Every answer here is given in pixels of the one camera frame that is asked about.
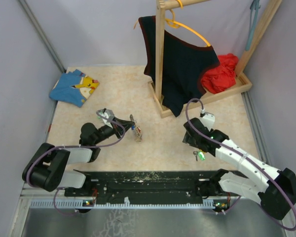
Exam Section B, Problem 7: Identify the large keyring with keys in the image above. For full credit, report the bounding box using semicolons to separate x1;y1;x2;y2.
130;114;142;142

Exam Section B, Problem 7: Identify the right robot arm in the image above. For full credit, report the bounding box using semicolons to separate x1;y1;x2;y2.
183;118;296;220

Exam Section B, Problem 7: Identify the wooden clothes rack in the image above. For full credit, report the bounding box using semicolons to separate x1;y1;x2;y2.
148;0;282;118

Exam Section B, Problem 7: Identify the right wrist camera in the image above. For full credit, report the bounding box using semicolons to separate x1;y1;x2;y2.
200;112;215;130

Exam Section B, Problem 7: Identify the blue pikachu shirt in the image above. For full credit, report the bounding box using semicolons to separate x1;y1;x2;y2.
49;69;100;108

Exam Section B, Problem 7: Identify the blue clothes hanger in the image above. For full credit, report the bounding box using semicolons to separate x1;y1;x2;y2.
245;0;260;51

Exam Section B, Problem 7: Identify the dark navy tank top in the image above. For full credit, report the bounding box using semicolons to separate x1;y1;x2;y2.
138;16;221;118

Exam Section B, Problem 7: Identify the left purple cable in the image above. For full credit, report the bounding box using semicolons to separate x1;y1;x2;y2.
24;110;126;216

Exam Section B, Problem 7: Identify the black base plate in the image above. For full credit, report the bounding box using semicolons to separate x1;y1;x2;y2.
37;170;272;205

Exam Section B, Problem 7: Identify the yellow clothes hanger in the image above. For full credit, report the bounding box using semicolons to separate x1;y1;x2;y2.
134;0;212;47

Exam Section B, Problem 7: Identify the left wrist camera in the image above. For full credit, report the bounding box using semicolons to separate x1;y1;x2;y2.
97;108;114;128

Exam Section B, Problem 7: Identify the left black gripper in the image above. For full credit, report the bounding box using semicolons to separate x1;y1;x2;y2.
93;117;135;145

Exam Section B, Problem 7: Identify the purple cable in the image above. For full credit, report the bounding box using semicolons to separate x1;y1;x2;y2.
185;98;296;232
24;110;126;216

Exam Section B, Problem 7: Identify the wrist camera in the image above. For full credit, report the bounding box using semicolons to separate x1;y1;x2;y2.
200;112;215;130
97;108;114;128

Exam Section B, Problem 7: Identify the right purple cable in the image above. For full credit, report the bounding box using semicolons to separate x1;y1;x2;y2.
185;98;296;232

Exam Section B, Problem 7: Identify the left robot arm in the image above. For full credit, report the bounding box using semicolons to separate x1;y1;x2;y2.
22;117;135;192

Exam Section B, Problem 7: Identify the red crumpled cloth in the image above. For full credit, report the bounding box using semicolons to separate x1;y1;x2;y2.
201;53;239;94

